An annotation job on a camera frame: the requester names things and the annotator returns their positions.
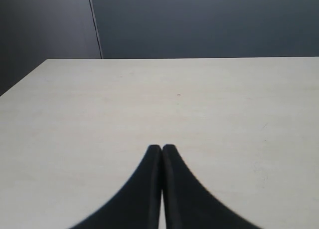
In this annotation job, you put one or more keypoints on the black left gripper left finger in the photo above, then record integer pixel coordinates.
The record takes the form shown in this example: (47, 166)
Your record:
(137, 204)

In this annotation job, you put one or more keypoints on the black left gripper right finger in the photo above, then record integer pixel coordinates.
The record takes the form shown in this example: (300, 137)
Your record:
(188, 204)

